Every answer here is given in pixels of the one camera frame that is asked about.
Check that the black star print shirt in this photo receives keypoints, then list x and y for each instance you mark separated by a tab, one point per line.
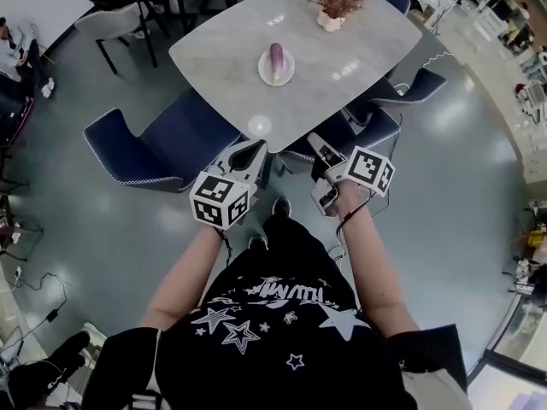
273	340

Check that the white power strip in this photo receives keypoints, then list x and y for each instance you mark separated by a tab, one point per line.
17	273

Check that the black case with red trim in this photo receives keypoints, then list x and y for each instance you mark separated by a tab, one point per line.
13	105

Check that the grey chair with black legs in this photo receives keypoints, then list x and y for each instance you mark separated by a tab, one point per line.
115	21

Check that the person's black shoe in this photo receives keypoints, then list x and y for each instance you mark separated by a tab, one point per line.
281	206
257	242

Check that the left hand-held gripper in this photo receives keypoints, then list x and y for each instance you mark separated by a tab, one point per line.
215	199

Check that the person's left forearm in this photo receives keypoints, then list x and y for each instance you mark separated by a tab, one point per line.
188	276

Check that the pink wavy vase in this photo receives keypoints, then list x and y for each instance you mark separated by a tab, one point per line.
330	24

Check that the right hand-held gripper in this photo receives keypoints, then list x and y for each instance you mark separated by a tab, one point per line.
369	169

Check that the person's right forearm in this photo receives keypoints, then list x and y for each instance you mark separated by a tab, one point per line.
372	263

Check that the white round plate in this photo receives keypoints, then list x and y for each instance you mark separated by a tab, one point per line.
291	70

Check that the purple eggplant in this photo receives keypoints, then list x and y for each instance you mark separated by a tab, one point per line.
275	60

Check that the grey marble table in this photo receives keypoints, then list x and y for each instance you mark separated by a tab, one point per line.
222	66

